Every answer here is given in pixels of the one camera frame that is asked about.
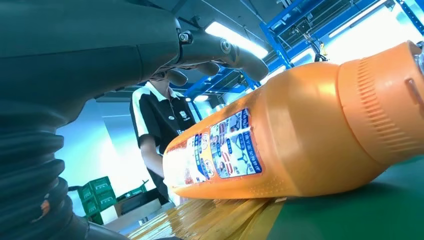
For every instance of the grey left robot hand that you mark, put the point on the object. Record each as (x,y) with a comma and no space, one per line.
(82,49)

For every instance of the orange detergent bottle clear cap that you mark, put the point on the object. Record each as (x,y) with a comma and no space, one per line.
(298,132)

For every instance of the person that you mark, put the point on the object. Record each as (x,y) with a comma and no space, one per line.
(159,119)

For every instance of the green plastic crate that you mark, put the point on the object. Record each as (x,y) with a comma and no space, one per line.
(102,202)
(99,185)

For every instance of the long ceiling light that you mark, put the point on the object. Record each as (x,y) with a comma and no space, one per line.
(238,39)

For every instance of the white table metal legs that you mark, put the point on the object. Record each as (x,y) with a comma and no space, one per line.
(132,215)

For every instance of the blue metal rack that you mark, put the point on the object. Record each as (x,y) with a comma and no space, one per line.
(275,36)

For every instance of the yellow taped flat sheet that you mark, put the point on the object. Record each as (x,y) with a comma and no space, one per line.
(198,222)

